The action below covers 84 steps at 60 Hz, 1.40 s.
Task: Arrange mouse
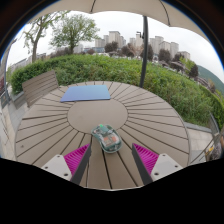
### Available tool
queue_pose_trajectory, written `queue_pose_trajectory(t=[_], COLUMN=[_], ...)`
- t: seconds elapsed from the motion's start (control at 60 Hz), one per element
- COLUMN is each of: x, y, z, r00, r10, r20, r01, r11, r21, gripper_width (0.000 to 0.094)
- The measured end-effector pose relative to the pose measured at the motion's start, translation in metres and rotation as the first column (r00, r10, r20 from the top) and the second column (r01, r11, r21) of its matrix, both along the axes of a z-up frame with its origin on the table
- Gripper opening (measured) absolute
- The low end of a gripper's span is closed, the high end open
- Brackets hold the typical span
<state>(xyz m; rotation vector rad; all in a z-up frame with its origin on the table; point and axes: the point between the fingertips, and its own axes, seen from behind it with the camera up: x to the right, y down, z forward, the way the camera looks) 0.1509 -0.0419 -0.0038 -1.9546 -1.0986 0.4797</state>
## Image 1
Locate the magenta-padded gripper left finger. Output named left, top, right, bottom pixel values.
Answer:
left=40, top=143, right=93, bottom=186

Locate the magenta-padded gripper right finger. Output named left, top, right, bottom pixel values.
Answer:
left=131, top=142, right=184, bottom=187

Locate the transparent green computer mouse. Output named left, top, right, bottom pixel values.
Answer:
left=90, top=123, right=123, bottom=154

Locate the blue rectangular mouse pad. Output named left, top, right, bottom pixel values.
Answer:
left=59, top=84, right=112, bottom=103

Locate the metal railing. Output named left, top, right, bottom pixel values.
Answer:
left=189, top=113, right=224, bottom=164

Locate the slatted wooden chair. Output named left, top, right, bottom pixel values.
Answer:
left=21, top=69, right=60, bottom=108

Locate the green hedge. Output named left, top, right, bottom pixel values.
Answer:
left=9, top=54, right=224, bottom=130

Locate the dark parasol pole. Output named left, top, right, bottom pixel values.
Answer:
left=138, top=15, right=150, bottom=89

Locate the group of apartment buildings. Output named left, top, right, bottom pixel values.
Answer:
left=94, top=30, right=191, bottom=62

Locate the thin sparse tree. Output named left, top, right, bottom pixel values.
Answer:
left=22, top=10, right=71, bottom=64

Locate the leafy green tree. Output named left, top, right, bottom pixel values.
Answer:
left=49, top=13, right=101, bottom=55

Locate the beige parasol canopy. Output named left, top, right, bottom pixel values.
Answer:
left=26, top=0, right=212, bottom=42

